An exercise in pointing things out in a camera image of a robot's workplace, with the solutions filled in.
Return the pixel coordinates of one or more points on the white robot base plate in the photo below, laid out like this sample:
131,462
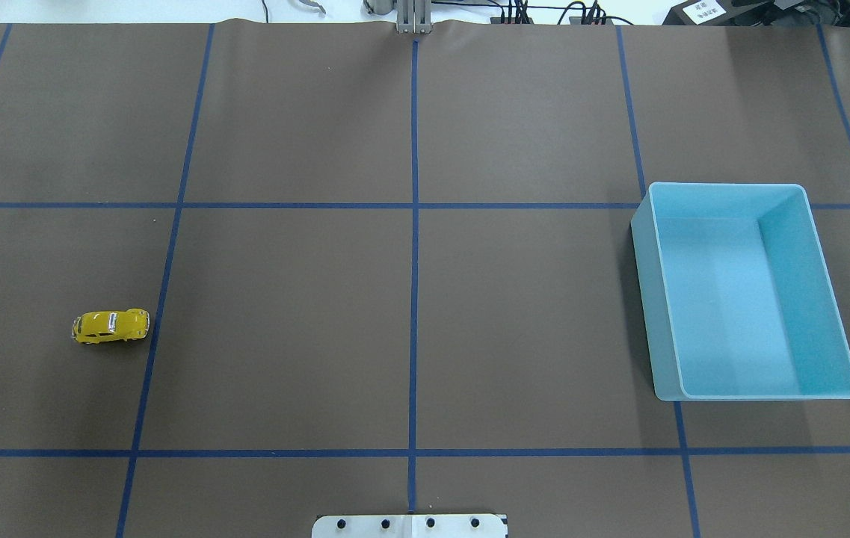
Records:
412,525

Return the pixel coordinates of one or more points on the light blue plastic bin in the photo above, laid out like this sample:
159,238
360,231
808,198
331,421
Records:
736,295

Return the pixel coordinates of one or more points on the yellow beetle toy car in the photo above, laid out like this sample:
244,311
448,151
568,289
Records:
96,327

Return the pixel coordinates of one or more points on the aluminium frame post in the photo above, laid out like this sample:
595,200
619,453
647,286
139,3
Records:
413,16

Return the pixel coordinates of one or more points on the black box with label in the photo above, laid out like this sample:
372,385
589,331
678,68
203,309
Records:
709,13

